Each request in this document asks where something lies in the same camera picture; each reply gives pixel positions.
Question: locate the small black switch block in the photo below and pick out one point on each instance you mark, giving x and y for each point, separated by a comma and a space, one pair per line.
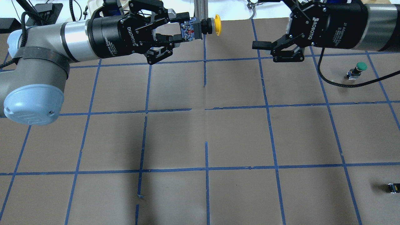
393, 188

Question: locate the green push button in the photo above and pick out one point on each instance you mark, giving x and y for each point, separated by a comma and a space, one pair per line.
355, 73

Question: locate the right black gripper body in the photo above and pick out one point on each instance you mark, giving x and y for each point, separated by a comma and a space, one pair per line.
337, 26

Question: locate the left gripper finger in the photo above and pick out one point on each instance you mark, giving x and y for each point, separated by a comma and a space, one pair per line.
174, 17
177, 38

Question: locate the yellow push button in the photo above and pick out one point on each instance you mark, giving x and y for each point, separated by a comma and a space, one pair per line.
194, 28

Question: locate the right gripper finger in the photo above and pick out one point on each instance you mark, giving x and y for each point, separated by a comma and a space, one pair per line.
263, 45

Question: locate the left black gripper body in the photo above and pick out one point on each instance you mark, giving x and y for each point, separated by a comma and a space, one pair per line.
107, 37

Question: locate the aluminium frame post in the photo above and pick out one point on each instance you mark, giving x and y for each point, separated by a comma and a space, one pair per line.
201, 9

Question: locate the black power adapter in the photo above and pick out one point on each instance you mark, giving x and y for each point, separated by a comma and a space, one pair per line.
49, 12

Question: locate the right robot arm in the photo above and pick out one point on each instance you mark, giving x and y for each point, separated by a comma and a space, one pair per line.
381, 33

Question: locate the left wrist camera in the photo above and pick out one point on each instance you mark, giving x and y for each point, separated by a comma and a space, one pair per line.
111, 8

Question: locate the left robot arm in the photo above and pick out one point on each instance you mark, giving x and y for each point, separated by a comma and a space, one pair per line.
33, 93

